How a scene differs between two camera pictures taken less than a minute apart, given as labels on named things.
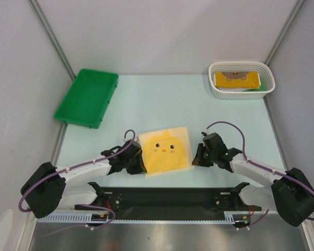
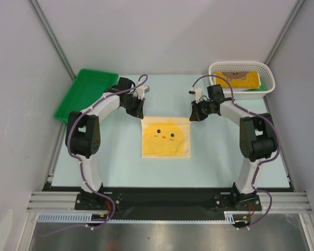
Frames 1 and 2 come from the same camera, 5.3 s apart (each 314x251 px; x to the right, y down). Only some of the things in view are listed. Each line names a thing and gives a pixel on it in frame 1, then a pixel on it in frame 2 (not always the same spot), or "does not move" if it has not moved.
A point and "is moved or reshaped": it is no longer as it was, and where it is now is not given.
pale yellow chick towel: x=166 y=151 is moved or reshaped
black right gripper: x=202 y=155 to x=199 y=109
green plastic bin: x=86 y=100 does not move
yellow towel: x=237 y=79 does not move
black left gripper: x=139 y=168 to x=138 y=111
